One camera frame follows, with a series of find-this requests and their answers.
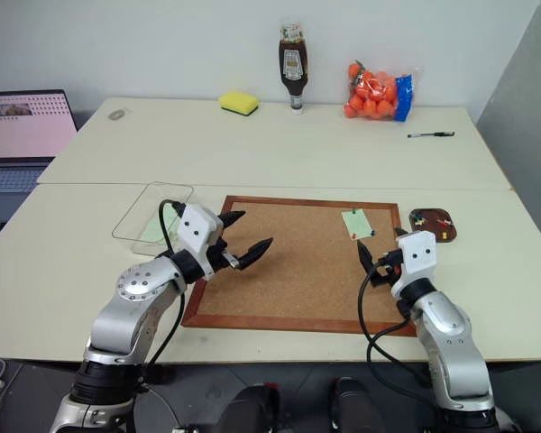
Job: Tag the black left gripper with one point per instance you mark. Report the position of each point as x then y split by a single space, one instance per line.
216 259

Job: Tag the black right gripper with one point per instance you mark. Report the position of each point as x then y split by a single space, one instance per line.
390 268

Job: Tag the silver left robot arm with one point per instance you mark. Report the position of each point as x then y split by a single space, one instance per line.
117 325

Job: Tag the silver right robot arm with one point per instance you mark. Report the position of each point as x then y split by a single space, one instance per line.
446 334

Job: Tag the green paper note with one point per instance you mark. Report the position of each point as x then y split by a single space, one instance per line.
358 223

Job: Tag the red and white block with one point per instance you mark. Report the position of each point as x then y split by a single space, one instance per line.
444 222

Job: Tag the wood-framed cork board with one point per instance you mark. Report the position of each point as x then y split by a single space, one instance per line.
297 279

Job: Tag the brown tray of pushpins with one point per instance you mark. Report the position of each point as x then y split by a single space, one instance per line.
428 230

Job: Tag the green paper sheet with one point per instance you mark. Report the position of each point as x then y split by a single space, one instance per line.
158 232

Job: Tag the clear glass tray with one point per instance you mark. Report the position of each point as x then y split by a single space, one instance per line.
135 216

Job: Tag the black pen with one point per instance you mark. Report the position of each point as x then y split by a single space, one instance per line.
433 134

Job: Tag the yellow sponge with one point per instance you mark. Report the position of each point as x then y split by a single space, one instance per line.
238 101

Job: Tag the bag of orange fruit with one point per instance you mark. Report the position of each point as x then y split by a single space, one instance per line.
376 94

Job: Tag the dark rounded shape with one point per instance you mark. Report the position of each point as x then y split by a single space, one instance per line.
356 406

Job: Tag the small grey disc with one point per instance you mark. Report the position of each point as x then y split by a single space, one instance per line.
116 115

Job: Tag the brown sauce squeeze bottle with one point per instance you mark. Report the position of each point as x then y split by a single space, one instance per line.
293 63

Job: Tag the open laptop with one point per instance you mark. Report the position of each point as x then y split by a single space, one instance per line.
22 131

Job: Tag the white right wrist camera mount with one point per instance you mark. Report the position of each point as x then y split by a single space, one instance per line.
417 255

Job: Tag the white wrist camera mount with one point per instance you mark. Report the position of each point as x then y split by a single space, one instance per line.
417 255
196 230

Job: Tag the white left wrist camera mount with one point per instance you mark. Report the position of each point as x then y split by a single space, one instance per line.
196 230

